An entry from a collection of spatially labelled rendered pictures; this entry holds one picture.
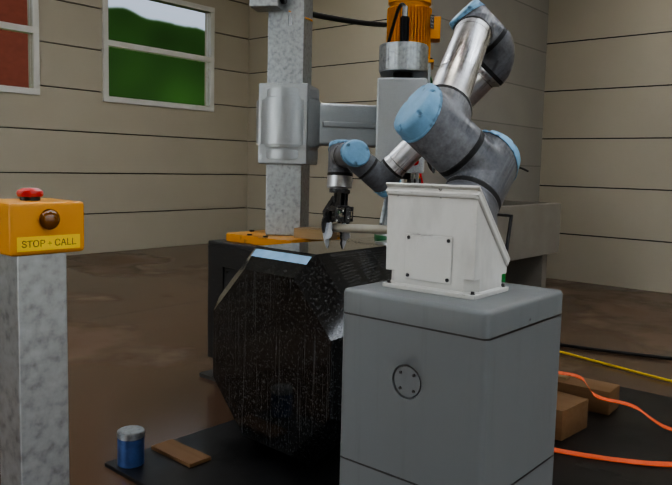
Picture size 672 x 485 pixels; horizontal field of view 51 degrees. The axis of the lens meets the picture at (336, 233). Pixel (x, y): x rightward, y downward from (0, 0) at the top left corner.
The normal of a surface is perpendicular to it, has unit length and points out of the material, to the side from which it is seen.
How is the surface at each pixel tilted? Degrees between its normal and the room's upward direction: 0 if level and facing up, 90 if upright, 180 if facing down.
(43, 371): 90
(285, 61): 90
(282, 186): 90
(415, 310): 90
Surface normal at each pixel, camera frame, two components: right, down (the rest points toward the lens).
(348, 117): 0.25, 0.10
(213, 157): 0.76, 0.08
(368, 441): -0.65, 0.06
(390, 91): -0.13, 0.09
